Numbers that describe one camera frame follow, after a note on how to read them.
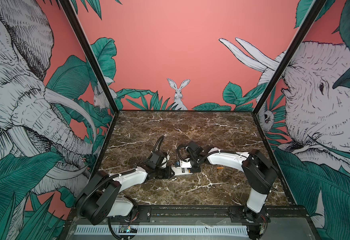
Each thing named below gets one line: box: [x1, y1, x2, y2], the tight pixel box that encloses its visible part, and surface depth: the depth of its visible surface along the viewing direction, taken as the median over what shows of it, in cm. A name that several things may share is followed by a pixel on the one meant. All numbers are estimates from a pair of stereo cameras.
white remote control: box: [171, 159, 193, 176], surface depth 81 cm
